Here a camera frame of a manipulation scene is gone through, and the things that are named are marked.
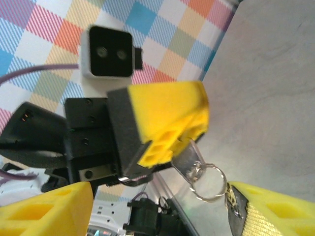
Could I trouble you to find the silver key ring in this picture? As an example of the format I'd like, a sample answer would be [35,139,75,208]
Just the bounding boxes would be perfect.
[189,162,227,204]

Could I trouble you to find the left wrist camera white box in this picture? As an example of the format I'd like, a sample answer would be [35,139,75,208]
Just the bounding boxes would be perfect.
[79,24,144,99]

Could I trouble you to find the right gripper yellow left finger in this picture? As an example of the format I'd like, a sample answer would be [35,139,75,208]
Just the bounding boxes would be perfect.
[0,181,95,236]

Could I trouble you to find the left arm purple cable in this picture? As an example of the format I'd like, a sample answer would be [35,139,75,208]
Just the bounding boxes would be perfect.
[0,63,81,86]

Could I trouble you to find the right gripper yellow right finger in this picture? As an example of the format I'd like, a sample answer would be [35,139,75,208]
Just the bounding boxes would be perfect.
[224,180,315,236]

